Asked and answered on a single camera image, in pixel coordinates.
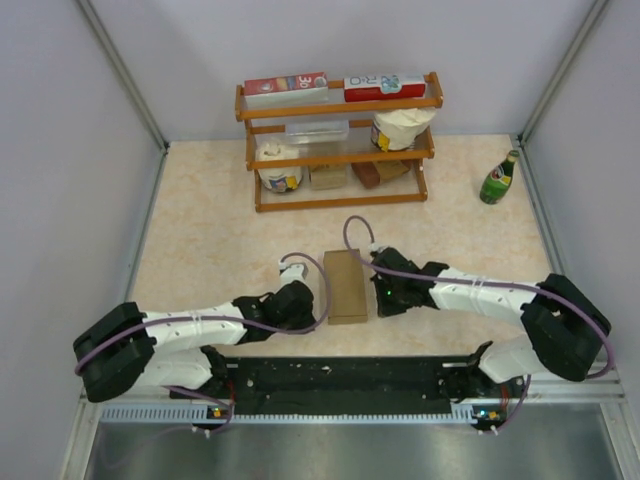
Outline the brown cardboard box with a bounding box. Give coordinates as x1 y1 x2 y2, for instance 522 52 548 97
323 250 368 325

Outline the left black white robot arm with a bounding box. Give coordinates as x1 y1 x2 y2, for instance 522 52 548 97
73 280 317 403

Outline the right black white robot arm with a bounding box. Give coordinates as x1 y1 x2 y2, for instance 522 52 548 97
371 247 611 396

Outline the red white wrap box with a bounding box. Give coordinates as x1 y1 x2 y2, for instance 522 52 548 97
343 74 426 102

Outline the red white foil box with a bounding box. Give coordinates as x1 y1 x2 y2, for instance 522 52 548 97
243 72 329 109

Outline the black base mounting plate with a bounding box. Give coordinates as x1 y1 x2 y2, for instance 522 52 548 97
196 356 524 413

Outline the red-brown scouring pad pack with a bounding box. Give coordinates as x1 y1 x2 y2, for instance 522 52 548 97
351 160 411 189

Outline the beige sponge pack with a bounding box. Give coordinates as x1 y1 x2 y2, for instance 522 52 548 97
309 165 347 190

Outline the orange wooden shelf rack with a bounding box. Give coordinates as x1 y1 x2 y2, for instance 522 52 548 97
235 71 445 215

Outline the green glass bottle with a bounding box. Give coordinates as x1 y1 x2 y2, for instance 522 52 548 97
479 150 520 205

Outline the lower toilet paper roll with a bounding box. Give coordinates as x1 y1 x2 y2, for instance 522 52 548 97
256 140 303 193

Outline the toilet paper roll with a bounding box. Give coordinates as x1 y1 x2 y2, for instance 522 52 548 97
256 140 303 193
371 107 437 152

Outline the upper toilet paper roll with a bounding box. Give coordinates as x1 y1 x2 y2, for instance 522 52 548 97
371 107 437 152

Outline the clear plastic container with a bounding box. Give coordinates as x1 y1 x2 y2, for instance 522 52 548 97
285 120 350 145

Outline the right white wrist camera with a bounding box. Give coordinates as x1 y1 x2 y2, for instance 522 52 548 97
368 243 387 256

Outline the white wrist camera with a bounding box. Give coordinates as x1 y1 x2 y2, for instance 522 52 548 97
278 260 309 287
368 243 387 256

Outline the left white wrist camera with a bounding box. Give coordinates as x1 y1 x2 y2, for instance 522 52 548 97
278 260 309 287

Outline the grey slotted cable duct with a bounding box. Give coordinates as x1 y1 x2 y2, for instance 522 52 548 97
99 399 503 427

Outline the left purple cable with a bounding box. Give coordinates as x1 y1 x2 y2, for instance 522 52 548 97
74 252 334 437

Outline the aluminium frame rail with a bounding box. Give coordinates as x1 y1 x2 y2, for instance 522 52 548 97
79 362 626 404

